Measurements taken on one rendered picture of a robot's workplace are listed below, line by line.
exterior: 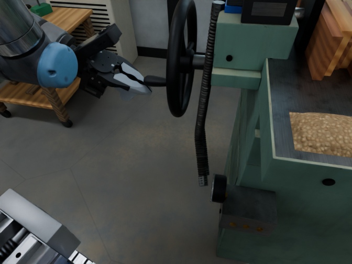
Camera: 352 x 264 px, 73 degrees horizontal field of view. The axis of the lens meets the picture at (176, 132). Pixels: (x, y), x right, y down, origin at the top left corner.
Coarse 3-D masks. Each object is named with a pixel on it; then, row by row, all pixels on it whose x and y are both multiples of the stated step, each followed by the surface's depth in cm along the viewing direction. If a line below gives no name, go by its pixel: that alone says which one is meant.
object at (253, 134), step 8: (248, 96) 62; (248, 104) 60; (248, 112) 58; (248, 120) 56; (248, 128) 54; (248, 136) 52; (256, 136) 44; (248, 144) 51; (256, 144) 45; (248, 152) 49; (256, 152) 47; (248, 160) 50; (256, 160) 49
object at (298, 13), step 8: (304, 0) 43; (312, 0) 39; (320, 0) 37; (296, 8) 43; (304, 8) 43; (312, 8) 39; (320, 8) 38; (296, 16) 43; (304, 16) 42; (312, 16) 39; (304, 24) 42; (312, 24) 40; (304, 32) 41; (312, 32) 41; (296, 40) 45; (304, 40) 42; (304, 48) 43
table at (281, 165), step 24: (216, 72) 46; (240, 72) 46; (264, 72) 43; (288, 72) 40; (336, 72) 40; (264, 96) 40; (288, 96) 36; (312, 96) 36; (336, 96) 36; (264, 120) 37; (288, 120) 33; (264, 144) 35; (288, 144) 30; (264, 168) 32; (288, 168) 30; (312, 168) 29; (336, 168) 28; (336, 192) 31
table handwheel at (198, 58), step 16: (192, 0) 54; (176, 16) 47; (192, 16) 61; (176, 32) 46; (192, 32) 67; (176, 48) 46; (192, 48) 67; (176, 64) 47; (192, 64) 59; (176, 80) 49; (192, 80) 73; (176, 96) 51; (176, 112) 56
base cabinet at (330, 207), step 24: (240, 96) 84; (240, 120) 75; (240, 144) 66; (240, 168) 59; (288, 192) 55; (312, 192) 53; (288, 216) 64; (312, 216) 61; (336, 216) 59; (240, 240) 84; (264, 240) 79; (288, 240) 75; (312, 240) 72; (336, 240) 68
